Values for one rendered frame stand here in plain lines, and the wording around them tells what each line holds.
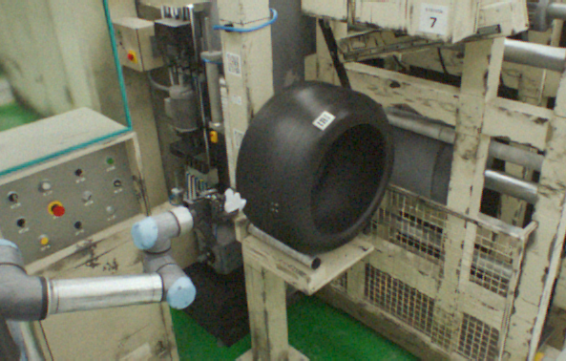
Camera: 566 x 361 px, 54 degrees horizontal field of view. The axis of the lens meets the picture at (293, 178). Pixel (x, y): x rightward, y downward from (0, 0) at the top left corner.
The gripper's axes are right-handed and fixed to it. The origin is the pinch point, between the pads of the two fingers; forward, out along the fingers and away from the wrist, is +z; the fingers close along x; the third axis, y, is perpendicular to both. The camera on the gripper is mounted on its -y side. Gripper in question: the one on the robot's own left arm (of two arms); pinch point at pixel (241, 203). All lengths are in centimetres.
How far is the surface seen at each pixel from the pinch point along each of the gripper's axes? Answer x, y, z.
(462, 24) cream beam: -34, 54, 53
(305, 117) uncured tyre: -5.5, 24.7, 20.5
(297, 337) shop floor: 37, -114, 69
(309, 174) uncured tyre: -12.2, 9.4, 16.4
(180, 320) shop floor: 91, -118, 35
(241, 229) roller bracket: 25.2, -27.9, 21.6
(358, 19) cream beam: 0, 51, 49
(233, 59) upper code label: 34, 35, 25
